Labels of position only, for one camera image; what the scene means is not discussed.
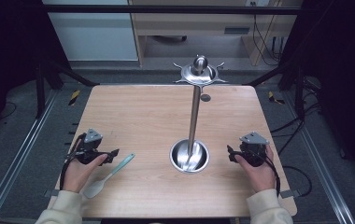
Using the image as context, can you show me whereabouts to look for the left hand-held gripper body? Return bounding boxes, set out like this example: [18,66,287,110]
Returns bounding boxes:
[72,128,112,166]

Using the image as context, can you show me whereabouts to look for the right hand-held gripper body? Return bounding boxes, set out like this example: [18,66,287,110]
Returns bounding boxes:
[238,131,271,168]

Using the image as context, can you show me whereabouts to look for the teal handled silicone spatula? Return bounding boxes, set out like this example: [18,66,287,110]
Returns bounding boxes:
[82,152,136,200]

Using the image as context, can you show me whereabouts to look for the steel utensil stand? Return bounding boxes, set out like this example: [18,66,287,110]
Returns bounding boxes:
[169,54,230,175]

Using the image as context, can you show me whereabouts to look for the person's right hand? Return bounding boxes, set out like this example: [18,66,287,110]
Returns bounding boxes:
[234,145,277,194]

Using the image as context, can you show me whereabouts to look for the person's left hand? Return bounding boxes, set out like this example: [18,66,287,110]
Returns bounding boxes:
[62,153,109,194]

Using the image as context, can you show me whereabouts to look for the yellow black tape strip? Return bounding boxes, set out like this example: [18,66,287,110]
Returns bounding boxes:
[267,91,286,105]
[68,89,82,106]

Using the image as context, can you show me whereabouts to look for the black metal stand leg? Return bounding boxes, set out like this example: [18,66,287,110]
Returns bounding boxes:
[35,58,101,119]
[242,61,308,121]

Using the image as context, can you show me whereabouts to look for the white cabinet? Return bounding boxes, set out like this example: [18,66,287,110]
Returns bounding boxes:
[41,0,139,62]

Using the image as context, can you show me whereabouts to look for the light wooden desk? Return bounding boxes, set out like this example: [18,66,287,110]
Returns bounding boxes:
[128,0,303,67]

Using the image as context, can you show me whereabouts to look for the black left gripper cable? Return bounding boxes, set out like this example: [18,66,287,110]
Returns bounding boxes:
[59,133,88,191]

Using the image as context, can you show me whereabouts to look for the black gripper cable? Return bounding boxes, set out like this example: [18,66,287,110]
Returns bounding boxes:
[59,133,88,191]
[248,148,313,198]

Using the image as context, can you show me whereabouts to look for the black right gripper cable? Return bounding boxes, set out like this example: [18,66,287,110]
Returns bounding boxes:
[248,148,313,198]

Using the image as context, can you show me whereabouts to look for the black floor cables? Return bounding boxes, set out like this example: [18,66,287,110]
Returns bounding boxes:
[269,77,323,157]

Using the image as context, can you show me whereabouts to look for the grey table bracket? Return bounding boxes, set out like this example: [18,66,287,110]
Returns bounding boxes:
[279,189,302,199]
[43,189,61,199]

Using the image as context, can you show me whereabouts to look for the aluminium floor rail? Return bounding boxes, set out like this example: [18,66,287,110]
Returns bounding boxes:
[0,89,59,224]
[281,91,355,224]

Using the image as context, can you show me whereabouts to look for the black hanging cables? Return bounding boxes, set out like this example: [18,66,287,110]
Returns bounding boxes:
[250,1,287,67]

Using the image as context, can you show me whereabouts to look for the black frame crossbar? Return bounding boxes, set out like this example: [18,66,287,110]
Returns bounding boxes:
[40,4,305,16]

